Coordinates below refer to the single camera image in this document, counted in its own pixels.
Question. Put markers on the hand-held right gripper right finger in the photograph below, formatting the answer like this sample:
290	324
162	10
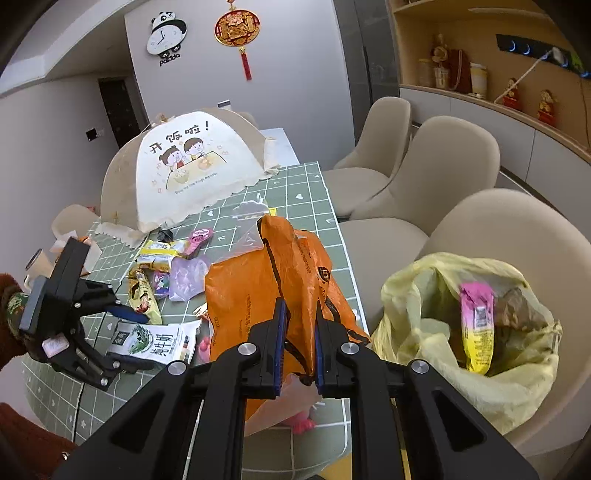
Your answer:
320	357

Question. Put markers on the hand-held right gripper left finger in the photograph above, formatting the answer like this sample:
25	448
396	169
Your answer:
279	350

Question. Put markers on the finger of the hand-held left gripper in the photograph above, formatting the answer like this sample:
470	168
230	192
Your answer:
131	315
99	369

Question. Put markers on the green and white packet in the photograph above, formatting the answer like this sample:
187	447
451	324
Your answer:
147	344

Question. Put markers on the orange plastic bag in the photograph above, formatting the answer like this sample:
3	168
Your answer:
244	295

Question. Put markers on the purple packet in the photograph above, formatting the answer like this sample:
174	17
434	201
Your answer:
187	277

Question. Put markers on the yellow plastic bag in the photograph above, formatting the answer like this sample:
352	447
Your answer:
415	295

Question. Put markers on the brown and yellow snack wrapper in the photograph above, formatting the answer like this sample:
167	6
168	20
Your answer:
141	295

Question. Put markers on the white cylindrical container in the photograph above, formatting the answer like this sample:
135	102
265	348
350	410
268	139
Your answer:
39	265

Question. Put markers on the colourful cartoon tissue pack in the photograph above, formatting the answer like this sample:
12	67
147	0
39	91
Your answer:
161	281

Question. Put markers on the pink plastic toy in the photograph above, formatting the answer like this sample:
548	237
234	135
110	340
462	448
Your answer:
302	422

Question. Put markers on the yellow and white snack wrapper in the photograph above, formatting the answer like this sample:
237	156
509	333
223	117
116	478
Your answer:
159	252

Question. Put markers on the small pink wrapper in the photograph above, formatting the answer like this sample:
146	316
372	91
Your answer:
203	346

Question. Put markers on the person's brown fleece garment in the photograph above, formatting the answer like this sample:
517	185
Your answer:
27	438

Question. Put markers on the pink oval wrapper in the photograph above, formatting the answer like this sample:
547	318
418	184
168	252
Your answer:
199	237

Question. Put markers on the clear plastic bag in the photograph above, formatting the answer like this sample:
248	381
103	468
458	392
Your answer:
247	240

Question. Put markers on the beige mesh food cover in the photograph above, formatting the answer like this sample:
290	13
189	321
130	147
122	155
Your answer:
194	184

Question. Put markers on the green grid tablecloth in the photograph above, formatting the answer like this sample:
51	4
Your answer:
295	194

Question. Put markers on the pink and yellow wrapper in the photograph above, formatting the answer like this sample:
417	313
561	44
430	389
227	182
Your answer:
478	323

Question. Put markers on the brown crumpled wrapper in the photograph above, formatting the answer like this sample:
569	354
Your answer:
517	309

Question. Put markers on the dark door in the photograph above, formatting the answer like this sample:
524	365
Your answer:
115	110

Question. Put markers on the glass jar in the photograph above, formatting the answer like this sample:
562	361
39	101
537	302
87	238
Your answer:
442	78
425	71

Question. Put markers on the dark grey tall cabinet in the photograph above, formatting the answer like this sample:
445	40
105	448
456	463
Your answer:
378	55

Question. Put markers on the dark red box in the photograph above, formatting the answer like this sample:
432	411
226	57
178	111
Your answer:
461	71

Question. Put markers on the white and yellow jar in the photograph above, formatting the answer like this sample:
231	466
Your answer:
478	81

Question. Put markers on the red figurine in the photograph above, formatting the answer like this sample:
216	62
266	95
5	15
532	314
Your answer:
547	107
512	94

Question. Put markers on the gold figurine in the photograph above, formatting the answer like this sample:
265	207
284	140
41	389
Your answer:
439	48

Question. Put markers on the black power strip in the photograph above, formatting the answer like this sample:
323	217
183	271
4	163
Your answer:
531	46

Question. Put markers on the white plug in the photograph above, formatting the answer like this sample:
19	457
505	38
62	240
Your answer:
560	56

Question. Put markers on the wooden shelf unit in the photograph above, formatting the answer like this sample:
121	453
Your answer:
508	18

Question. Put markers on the black wall switch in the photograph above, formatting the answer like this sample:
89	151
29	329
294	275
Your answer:
91	134

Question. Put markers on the panda wall clock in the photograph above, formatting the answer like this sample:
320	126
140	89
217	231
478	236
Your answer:
164	39

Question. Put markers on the red knot wall ornament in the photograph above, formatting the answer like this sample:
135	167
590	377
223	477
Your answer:
236	27

